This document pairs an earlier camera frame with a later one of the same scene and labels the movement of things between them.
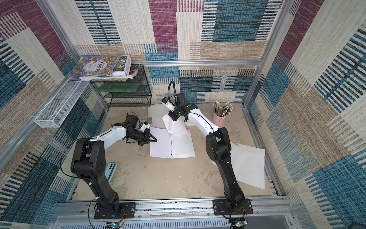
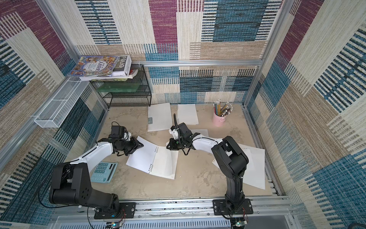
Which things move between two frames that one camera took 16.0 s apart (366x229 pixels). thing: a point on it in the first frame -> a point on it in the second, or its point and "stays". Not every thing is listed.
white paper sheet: [156, 112] stays
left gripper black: [147, 140] -> [134, 142]
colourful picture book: [94, 66] stays
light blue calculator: [110, 168] stays
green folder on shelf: [118, 87] stays
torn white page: [176, 127] -> [252, 171]
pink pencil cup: [219, 121] stays
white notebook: [170, 145] -> [203, 132]
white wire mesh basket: [53, 115] stays
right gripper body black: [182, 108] -> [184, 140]
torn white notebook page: [248, 163] stays
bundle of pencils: [224, 110] stays
